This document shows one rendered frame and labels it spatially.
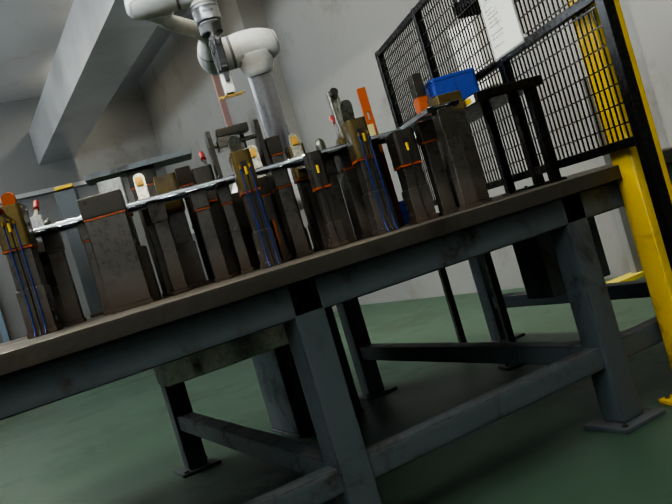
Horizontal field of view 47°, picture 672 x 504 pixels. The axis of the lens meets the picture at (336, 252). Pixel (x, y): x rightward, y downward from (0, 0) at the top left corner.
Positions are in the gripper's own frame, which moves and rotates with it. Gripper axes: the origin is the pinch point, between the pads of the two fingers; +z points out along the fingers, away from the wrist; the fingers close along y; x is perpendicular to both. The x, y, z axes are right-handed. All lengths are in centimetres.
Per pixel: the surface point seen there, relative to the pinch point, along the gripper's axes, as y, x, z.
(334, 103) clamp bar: -5.1, 34.5, 14.3
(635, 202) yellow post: 63, 89, 73
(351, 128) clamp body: 35, 25, 29
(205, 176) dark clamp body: -7.5, -14.9, 26.5
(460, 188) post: 51, 45, 55
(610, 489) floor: 91, 41, 131
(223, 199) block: 10.2, -13.7, 36.9
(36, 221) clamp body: -7, -70, 26
